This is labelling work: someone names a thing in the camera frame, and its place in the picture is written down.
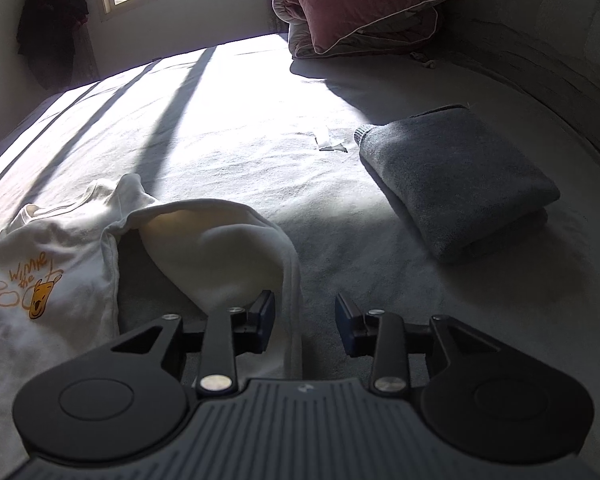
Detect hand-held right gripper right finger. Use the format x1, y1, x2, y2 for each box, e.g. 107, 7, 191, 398
334, 293, 502, 396

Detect grey quilted bedspread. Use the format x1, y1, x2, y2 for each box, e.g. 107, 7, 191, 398
420, 0, 600, 186

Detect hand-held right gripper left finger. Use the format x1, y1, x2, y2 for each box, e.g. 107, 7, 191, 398
110, 289, 277, 395

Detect dark hanging clothes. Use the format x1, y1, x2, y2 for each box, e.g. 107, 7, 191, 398
16, 0, 90, 92

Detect cream printed sweatshirt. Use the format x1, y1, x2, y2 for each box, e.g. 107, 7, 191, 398
0, 172, 303, 480

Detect white paper scrap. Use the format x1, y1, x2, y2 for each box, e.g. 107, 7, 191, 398
307, 127, 348, 154

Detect pink pillow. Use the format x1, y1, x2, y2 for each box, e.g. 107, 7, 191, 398
282, 0, 472, 55

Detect folded quilt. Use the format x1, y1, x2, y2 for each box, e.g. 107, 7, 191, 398
272, 0, 441, 61

